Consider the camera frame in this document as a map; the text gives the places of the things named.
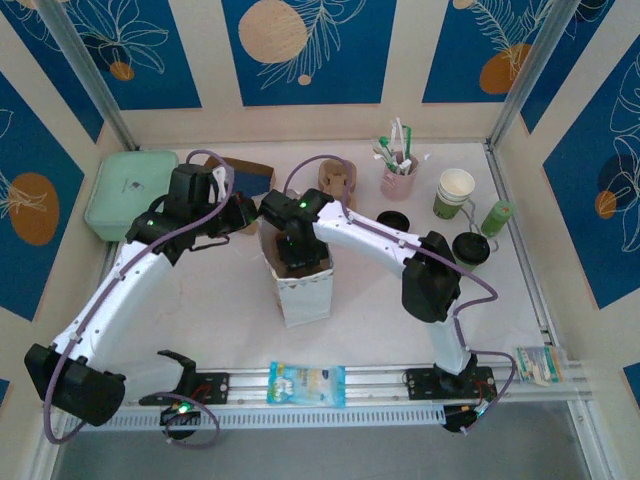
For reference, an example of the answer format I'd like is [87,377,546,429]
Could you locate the white paper gift bag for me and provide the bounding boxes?
[256,219,336,330]

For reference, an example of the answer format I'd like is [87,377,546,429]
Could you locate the green paper coffee cup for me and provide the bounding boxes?
[453,249,491,275]

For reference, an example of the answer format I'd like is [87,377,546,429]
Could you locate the stack of blue napkins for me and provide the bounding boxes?
[231,169,274,200]

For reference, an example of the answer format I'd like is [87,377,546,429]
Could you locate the brown cardboard tray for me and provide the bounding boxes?
[218,156,277,237]

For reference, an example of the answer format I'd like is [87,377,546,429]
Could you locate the stack of pulp cup carriers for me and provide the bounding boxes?
[318,158,359,209]

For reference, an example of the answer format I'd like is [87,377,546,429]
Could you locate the mint green zip pouch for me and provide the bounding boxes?
[83,149,181,244]

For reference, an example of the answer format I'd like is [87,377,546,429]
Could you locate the pink straw holder cup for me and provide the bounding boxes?
[380,159,419,202]

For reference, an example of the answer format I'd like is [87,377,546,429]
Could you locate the stack of green paper cups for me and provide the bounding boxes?
[431,167,477,222]

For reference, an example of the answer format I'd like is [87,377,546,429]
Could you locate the blue snack packet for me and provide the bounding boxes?
[267,360,348,409]

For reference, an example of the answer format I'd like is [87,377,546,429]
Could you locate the green cylindrical tube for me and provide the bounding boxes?
[480,198,516,239]

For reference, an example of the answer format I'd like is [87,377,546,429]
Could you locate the clear plastic straws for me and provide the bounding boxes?
[486,0,576,147]

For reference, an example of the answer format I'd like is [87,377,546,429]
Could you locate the clear packet with green print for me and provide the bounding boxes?
[513,344,569,388]

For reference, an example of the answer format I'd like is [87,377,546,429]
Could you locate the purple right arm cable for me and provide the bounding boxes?
[283,153,519,438]

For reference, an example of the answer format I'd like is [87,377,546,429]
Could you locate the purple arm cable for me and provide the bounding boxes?
[43,148,237,449]
[283,153,519,438]

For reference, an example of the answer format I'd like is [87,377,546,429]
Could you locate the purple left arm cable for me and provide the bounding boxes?
[43,148,237,449]

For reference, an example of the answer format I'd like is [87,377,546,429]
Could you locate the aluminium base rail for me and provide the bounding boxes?
[42,358,594,412]

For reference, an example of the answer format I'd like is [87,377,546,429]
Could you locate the aluminium frame post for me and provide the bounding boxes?
[36,0,140,152]

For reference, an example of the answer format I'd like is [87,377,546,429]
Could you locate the metal wire cup rack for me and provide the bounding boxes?
[459,196,502,254]

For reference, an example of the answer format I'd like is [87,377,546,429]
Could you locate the white slotted cable duct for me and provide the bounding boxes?
[64,402,448,433]

